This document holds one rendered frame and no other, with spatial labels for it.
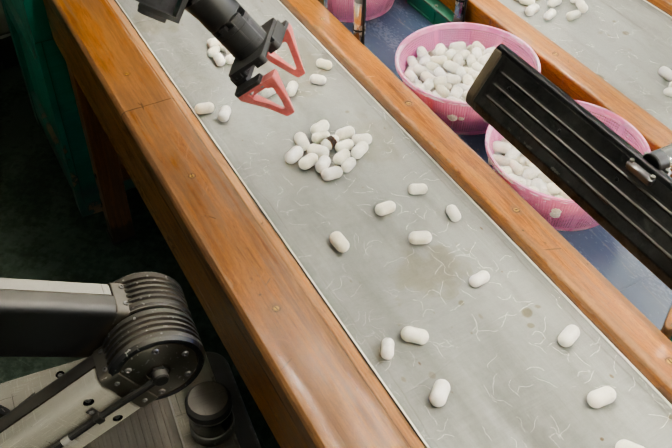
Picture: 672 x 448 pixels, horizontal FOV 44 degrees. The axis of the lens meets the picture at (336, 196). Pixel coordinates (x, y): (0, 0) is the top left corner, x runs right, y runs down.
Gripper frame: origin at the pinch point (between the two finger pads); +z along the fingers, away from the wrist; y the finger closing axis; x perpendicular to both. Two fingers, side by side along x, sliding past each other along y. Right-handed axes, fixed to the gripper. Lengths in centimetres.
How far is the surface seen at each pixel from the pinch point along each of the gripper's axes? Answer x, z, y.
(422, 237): 6.3, 25.1, 12.4
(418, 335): 6.7, 25.3, 30.6
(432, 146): 7.0, 25.0, -8.0
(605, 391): 25, 40, 36
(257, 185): -15.3, 9.5, 2.8
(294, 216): -9.9, 14.0, 8.9
